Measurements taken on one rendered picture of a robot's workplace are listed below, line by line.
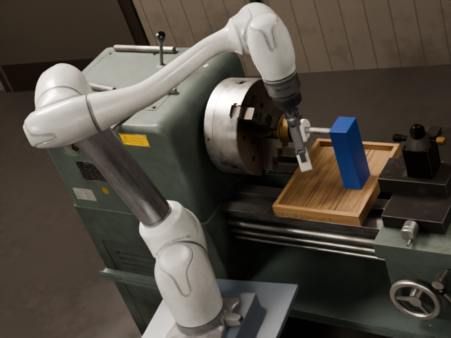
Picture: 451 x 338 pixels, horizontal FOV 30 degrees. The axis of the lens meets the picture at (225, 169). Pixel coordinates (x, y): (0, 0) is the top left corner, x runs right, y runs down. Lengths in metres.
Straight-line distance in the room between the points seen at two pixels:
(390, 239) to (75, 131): 0.93
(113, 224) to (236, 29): 1.13
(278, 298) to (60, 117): 0.92
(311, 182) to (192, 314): 0.64
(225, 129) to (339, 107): 2.17
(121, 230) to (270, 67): 1.18
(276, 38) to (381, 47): 2.88
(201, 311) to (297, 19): 2.83
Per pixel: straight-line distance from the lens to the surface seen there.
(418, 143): 2.37
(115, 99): 2.10
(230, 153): 2.64
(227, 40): 2.22
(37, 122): 2.13
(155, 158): 2.68
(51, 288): 4.30
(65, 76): 2.24
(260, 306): 2.59
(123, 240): 3.12
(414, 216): 2.40
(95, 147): 2.32
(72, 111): 2.10
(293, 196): 2.72
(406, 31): 4.82
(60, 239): 4.58
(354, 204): 2.63
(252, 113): 2.60
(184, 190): 2.71
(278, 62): 2.08
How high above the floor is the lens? 2.53
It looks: 34 degrees down
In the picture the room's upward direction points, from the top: 21 degrees counter-clockwise
